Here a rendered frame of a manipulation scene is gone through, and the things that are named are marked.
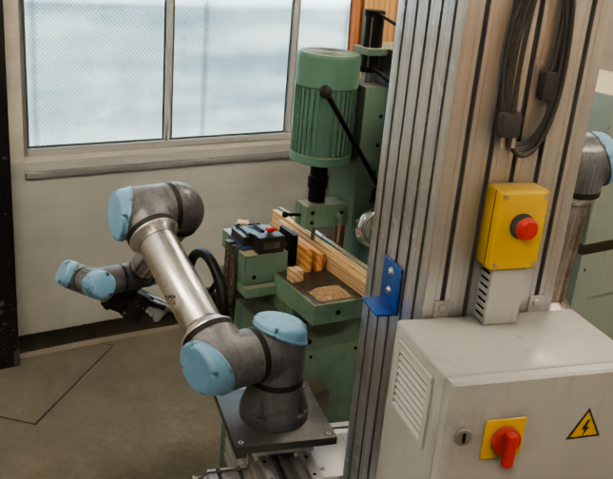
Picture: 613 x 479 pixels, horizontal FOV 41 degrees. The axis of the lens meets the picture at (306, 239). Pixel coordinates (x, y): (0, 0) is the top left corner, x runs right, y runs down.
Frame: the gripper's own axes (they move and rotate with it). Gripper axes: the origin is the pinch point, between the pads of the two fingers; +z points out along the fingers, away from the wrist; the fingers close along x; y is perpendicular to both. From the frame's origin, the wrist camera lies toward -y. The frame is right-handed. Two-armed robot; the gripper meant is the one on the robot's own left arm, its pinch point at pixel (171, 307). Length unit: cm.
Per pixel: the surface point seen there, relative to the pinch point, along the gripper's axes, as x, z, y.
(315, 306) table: 41.0, 13.0, -25.1
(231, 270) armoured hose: 13.1, 3.0, -19.6
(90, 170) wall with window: -120, 5, -10
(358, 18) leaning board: -116, 78, -126
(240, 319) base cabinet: -1.6, 24.9, -4.0
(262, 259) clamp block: 18.0, 7.1, -26.9
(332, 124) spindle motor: 18, 4, -69
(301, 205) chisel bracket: 10.3, 14.6, -45.0
